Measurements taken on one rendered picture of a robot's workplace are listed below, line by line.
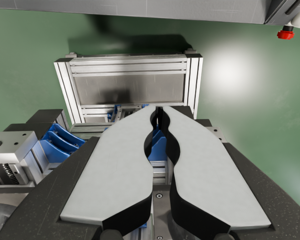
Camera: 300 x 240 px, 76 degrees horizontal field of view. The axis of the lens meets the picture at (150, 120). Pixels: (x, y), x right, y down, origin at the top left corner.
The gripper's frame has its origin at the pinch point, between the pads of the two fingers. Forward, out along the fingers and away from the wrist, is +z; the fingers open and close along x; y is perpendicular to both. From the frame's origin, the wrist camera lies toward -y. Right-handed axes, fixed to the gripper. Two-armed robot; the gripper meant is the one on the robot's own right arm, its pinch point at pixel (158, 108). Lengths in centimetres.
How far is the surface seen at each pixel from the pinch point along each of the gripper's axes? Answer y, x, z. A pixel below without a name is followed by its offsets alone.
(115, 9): -3.9, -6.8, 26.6
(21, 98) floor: 64, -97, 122
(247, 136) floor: 91, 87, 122
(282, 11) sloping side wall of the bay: -5.2, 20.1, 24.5
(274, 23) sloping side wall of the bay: -3.3, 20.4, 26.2
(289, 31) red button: -1, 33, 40
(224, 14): -4.2, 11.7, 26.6
